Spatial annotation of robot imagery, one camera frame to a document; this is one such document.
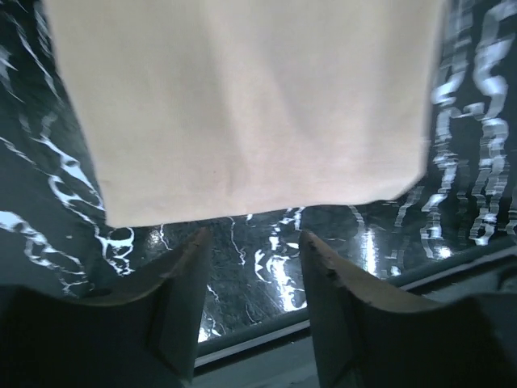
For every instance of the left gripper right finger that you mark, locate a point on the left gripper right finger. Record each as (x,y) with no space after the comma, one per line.
(369,333)

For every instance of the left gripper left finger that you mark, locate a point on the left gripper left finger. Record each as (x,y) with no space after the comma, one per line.
(140,331)

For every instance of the beige t shirt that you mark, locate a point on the beige t shirt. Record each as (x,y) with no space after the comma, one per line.
(195,110)

